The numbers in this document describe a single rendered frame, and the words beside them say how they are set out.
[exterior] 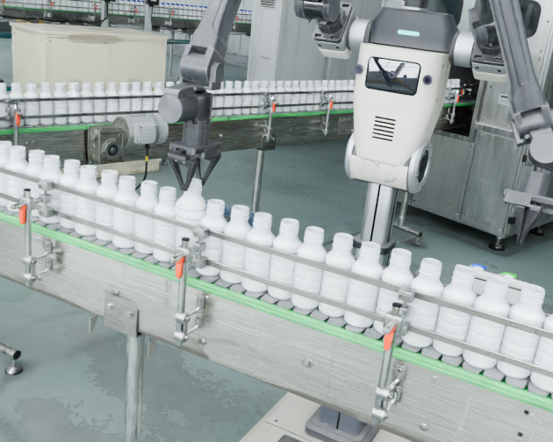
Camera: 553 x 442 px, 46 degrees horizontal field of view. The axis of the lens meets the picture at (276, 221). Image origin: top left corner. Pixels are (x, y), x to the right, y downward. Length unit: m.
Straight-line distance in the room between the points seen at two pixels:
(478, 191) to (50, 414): 3.43
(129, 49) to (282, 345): 4.46
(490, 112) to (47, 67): 3.27
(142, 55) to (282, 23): 2.10
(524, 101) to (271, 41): 6.08
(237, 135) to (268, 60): 4.05
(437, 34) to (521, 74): 0.51
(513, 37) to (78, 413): 2.07
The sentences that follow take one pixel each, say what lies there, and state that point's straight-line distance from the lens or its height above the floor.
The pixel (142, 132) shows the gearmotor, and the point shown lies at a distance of 2.82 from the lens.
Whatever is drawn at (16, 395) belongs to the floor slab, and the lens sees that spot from 2.84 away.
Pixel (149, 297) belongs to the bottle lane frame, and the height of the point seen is 0.92.
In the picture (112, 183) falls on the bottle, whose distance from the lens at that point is 1.55.
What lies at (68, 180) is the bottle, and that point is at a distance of 1.63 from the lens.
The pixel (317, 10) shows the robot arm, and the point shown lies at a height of 1.57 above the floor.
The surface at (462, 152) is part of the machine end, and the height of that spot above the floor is 0.65.
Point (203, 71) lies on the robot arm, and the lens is 1.33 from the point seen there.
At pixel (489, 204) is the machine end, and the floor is 0.33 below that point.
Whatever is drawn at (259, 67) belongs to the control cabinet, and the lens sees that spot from 7.47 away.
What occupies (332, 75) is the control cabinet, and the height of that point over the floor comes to 0.77.
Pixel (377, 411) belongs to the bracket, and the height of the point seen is 0.89.
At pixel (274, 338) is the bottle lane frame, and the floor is 0.93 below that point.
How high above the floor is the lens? 1.59
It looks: 19 degrees down
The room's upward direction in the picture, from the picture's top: 6 degrees clockwise
